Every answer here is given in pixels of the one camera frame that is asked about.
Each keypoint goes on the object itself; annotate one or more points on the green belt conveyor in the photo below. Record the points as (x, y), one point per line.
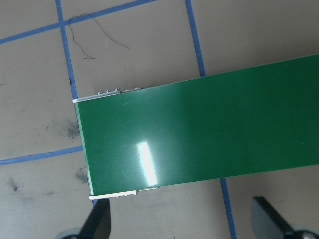
(199, 129)

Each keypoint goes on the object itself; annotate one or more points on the thin black thread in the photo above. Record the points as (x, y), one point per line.
(73, 39)

